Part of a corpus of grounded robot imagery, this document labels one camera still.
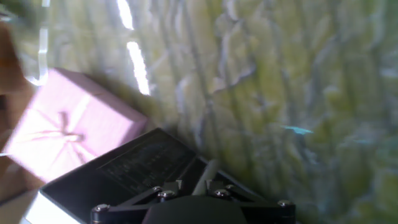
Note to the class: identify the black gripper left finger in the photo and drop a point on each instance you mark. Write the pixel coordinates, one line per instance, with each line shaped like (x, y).
(124, 211)

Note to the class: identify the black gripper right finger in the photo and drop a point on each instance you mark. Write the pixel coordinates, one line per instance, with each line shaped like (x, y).
(270, 213)

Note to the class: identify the black monitor screen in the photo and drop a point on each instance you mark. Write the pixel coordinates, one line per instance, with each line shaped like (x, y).
(206, 174)

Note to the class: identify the silver microwave body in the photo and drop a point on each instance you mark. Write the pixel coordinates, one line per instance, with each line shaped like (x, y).
(102, 180)

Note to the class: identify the pink gift box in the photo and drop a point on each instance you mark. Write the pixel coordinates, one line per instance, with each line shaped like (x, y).
(77, 118)

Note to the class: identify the green marble pattern mat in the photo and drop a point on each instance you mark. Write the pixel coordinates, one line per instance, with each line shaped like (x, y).
(280, 93)

